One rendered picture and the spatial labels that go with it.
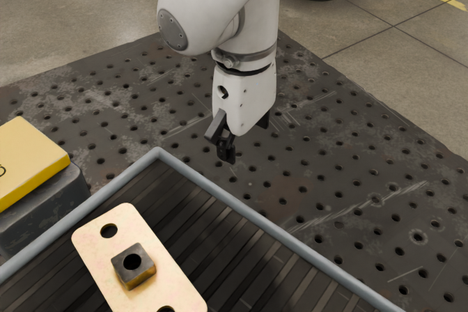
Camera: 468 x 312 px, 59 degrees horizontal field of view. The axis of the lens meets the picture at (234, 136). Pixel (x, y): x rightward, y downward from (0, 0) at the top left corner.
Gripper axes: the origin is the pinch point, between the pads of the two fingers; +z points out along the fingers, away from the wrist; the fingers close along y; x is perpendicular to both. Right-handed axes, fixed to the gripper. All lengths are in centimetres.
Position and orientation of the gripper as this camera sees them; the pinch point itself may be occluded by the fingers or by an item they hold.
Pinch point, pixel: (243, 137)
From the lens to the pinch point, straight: 65.6
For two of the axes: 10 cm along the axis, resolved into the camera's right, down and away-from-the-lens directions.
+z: 0.2, 7.0, 7.2
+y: 5.8, -5.9, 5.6
